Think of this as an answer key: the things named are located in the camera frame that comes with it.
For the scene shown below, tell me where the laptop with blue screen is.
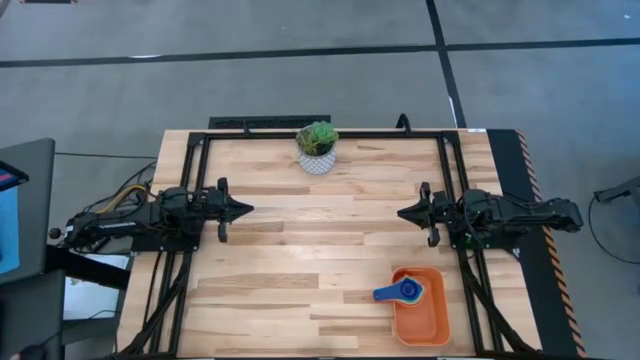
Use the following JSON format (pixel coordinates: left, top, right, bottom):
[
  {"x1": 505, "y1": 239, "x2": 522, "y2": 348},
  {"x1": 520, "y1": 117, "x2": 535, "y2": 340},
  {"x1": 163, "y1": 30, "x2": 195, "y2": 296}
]
[{"x1": 0, "y1": 159, "x2": 30, "y2": 276}]

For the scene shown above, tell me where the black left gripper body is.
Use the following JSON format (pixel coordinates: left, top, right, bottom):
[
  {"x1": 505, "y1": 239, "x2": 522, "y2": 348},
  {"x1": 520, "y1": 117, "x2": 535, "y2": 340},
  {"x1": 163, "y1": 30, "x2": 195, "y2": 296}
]
[{"x1": 201, "y1": 176, "x2": 237, "y2": 227}]

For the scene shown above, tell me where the black computer mouse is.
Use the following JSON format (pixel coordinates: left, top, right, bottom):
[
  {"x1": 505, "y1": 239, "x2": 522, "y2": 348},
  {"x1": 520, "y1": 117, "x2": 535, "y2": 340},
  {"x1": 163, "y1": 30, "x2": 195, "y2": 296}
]
[{"x1": 14, "y1": 343, "x2": 49, "y2": 360}]

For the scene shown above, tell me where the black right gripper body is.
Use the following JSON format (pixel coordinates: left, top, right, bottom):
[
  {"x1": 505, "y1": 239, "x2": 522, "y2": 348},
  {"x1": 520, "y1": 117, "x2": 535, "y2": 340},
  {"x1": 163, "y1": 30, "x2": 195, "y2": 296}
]
[{"x1": 418, "y1": 181, "x2": 455, "y2": 230}]

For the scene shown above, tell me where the black mat with hazard stripes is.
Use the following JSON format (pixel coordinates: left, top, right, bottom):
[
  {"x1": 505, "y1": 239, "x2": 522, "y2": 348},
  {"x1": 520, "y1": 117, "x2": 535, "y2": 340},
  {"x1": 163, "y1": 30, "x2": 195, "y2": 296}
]
[{"x1": 485, "y1": 128, "x2": 589, "y2": 359}]

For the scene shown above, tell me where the succulent in white patterned pot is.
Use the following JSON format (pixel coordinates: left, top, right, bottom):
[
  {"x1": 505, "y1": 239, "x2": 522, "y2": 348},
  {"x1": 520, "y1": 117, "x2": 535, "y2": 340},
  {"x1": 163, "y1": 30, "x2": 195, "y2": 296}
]
[{"x1": 294, "y1": 120, "x2": 340, "y2": 176}]

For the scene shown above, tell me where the white paper sheet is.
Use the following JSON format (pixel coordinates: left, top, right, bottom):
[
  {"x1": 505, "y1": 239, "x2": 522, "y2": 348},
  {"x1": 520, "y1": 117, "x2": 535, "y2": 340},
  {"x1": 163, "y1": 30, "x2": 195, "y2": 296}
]
[{"x1": 63, "y1": 252, "x2": 131, "y2": 321}]

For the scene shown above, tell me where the black floor cable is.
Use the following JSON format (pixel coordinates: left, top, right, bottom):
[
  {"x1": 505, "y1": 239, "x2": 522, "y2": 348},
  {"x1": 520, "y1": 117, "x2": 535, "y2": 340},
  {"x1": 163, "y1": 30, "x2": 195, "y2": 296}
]
[{"x1": 583, "y1": 184, "x2": 640, "y2": 260}]

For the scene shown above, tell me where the yellow cable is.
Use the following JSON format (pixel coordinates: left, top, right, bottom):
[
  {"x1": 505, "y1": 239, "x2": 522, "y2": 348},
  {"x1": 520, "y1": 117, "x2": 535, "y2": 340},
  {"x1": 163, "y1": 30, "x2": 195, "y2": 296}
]
[{"x1": 92, "y1": 183, "x2": 151, "y2": 216}]

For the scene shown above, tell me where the black ribbed floor mat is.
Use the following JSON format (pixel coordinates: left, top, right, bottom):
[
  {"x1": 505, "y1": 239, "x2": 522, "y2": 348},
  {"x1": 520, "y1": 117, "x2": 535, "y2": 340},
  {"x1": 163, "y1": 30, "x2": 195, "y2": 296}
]
[{"x1": 208, "y1": 114, "x2": 332, "y2": 130}]

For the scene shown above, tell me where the black stand foot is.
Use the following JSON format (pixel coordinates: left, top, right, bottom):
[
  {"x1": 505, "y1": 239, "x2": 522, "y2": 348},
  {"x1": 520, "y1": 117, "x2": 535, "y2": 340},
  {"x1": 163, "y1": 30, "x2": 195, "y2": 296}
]
[{"x1": 593, "y1": 175, "x2": 640, "y2": 204}]

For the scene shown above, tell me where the orange rectangular plastic basket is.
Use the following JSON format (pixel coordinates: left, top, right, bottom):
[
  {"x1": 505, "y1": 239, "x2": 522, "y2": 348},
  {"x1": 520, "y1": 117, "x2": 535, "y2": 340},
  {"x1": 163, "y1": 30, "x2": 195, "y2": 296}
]
[{"x1": 390, "y1": 266, "x2": 452, "y2": 348}]

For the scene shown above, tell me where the black desk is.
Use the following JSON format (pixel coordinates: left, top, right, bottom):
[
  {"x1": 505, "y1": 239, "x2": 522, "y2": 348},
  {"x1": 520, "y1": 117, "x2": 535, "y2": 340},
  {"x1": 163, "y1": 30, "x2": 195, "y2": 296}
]
[{"x1": 0, "y1": 269, "x2": 66, "y2": 360}]

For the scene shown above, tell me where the black metal table frame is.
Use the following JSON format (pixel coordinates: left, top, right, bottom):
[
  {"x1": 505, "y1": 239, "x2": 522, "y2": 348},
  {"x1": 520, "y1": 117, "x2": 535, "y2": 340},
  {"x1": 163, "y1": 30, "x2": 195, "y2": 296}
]
[{"x1": 117, "y1": 128, "x2": 544, "y2": 359}]

